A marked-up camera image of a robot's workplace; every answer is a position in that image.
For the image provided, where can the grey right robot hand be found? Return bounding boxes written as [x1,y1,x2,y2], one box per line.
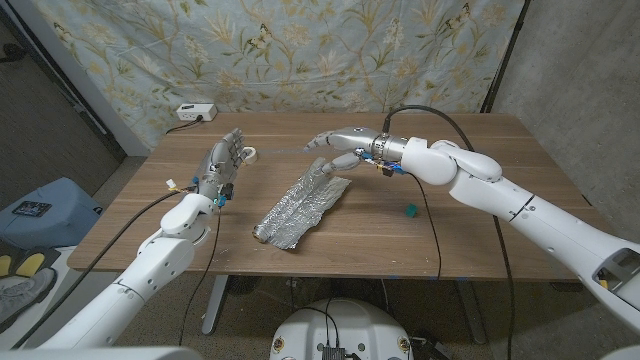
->
[304,126,387,176]

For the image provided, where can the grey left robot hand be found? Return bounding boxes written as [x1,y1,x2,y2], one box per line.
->
[192,127,250,201]

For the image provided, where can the aluminum foil roll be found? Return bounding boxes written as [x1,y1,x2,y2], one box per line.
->
[252,156,352,251]

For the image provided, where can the white power strip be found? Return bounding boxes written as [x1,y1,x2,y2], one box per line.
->
[176,103,218,123]

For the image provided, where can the floral printed backdrop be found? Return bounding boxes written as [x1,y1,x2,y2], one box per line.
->
[29,0,529,151]

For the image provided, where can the black backdrop pole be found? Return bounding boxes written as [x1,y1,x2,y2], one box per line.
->
[482,0,531,114]

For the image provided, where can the blue plastic bin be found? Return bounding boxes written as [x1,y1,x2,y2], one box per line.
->
[0,177,104,250]

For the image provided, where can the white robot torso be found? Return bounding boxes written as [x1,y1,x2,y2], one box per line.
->
[269,298,415,360]

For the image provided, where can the black flat device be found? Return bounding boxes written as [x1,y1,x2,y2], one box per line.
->
[12,200,53,219]

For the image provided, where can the grey sneaker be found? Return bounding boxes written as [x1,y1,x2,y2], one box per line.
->
[0,266,59,326]

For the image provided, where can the black power strip cord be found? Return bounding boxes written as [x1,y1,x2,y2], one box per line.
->
[165,115,204,135]

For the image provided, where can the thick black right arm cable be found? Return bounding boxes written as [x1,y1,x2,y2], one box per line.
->
[381,104,517,360]

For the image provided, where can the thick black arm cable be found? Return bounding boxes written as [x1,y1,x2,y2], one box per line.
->
[10,185,199,350]
[381,104,517,360]

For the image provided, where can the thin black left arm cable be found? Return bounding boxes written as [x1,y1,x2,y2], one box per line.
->
[177,203,224,347]

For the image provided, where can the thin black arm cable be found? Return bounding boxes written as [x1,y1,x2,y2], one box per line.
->
[408,171,443,282]
[177,203,224,347]

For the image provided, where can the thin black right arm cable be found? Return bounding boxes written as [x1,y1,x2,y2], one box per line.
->
[408,171,443,282]

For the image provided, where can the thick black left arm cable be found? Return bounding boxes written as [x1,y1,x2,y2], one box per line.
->
[10,185,199,350]

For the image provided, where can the black torso cable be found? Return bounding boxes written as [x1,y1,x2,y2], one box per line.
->
[287,298,342,349]

